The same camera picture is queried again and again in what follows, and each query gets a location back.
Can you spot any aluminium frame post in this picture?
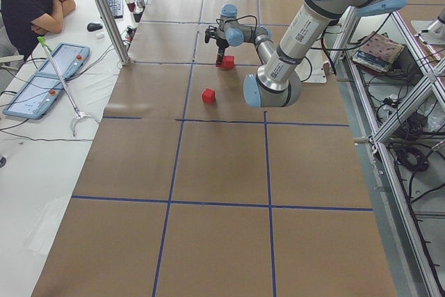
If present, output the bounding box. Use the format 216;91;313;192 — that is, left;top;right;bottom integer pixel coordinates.
95;0;130;65

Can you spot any black computer mouse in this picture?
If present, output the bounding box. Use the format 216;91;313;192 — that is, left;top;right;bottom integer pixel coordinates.
86;22;103;32

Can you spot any seated person black shirt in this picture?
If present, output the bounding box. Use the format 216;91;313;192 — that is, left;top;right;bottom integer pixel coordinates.
1;0;76;58

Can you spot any stack of books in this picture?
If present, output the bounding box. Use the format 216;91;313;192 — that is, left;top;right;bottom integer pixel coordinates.
352;31;405;73

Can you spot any teach pendant tablet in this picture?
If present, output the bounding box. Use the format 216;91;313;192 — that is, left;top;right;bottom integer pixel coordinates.
35;43;90;79
3;74;63;120

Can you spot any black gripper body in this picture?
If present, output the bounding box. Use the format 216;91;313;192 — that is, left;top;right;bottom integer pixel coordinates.
216;35;229;49

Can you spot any near teach pendant tablet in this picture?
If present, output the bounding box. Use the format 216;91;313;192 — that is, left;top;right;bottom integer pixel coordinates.
3;74;63;120

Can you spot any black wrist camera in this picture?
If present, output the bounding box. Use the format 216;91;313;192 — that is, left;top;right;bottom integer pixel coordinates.
204;25;218;44

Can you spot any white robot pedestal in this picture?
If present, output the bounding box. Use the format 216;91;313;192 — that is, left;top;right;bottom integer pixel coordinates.
300;49;327;84

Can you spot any grabber reacher stick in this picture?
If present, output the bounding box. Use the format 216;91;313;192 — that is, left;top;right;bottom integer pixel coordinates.
38;36;99;137

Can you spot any metal cup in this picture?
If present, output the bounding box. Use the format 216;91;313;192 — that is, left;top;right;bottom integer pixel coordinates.
135;0;145;8

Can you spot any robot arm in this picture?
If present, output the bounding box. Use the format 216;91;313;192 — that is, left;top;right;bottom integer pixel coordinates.
214;0;408;108

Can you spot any far teach pendant tablet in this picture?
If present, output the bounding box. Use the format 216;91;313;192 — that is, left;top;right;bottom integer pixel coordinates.
35;43;90;79

